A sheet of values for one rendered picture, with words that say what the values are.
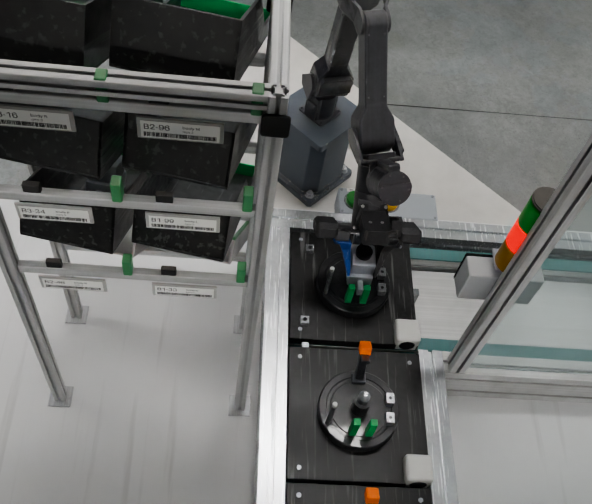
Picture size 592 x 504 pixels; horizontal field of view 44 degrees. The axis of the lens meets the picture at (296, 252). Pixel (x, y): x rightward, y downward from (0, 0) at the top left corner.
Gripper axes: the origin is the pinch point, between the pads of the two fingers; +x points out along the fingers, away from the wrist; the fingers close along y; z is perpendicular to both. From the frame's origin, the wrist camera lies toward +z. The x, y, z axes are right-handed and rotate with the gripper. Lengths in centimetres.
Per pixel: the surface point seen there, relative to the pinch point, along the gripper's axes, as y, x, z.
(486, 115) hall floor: 80, -8, -184
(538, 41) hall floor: 113, -40, -223
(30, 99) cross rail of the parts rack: -44, -30, 50
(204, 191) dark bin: -28.5, -12.1, 8.3
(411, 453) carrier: 8.7, 28.5, 17.6
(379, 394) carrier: 3.4, 20.9, 11.4
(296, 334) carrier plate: -10.8, 15.1, 0.9
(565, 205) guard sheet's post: 17.9, -20.0, 36.2
